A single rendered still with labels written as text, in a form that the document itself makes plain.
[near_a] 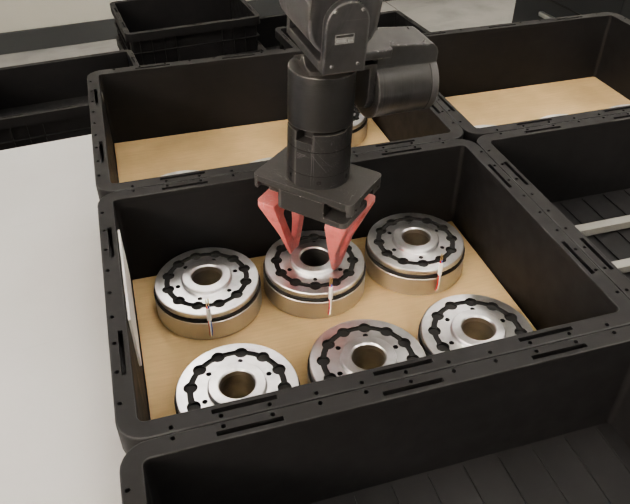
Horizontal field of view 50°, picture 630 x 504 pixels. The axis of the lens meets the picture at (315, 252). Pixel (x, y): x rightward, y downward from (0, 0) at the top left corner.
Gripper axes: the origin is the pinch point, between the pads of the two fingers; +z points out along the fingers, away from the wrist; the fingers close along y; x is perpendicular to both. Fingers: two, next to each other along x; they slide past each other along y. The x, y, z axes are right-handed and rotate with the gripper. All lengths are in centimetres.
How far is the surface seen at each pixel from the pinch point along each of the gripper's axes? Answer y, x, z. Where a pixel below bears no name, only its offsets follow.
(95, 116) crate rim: 31.0, -3.1, -5.1
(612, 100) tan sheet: -19, -60, 2
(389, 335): -10.8, 5.6, 1.3
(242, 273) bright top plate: 5.2, 5.3, 1.3
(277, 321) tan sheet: 0.4, 6.5, 4.5
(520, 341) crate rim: -21.8, 7.7, -5.5
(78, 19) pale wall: 237, -187, 76
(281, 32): 73, -113, 27
